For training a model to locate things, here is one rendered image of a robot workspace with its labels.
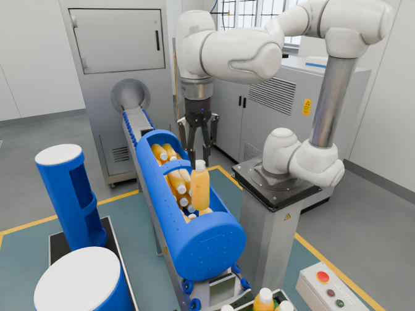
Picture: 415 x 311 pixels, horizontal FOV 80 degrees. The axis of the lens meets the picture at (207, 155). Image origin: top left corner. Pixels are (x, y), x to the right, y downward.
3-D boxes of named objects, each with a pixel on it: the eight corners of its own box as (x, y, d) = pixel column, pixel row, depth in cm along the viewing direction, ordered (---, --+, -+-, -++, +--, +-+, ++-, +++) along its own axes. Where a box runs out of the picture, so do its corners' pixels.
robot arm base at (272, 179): (275, 157, 152) (276, 150, 148) (299, 179, 134) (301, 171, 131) (249, 165, 146) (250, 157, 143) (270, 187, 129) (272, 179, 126)
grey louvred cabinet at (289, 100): (226, 132, 444) (230, 45, 372) (330, 200, 282) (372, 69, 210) (200, 139, 421) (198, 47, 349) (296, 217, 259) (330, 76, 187)
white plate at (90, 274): (133, 253, 97) (133, 255, 97) (72, 240, 102) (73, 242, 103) (88, 329, 73) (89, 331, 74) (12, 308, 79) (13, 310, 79)
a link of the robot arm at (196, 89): (176, 74, 70) (177, 95, 73) (186, 81, 63) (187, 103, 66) (205, 71, 73) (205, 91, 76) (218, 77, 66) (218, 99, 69)
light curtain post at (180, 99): (188, 207, 272) (179, 37, 188) (189, 211, 267) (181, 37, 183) (183, 209, 270) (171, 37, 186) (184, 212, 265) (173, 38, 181)
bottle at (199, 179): (194, 198, 94) (192, 160, 86) (211, 200, 93) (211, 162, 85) (189, 210, 88) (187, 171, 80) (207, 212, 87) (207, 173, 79)
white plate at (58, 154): (34, 168, 150) (34, 170, 151) (83, 157, 162) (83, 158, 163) (35, 149, 171) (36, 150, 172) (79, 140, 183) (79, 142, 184)
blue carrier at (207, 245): (181, 161, 171) (175, 124, 157) (247, 263, 101) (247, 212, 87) (141, 173, 163) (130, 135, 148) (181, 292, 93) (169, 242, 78)
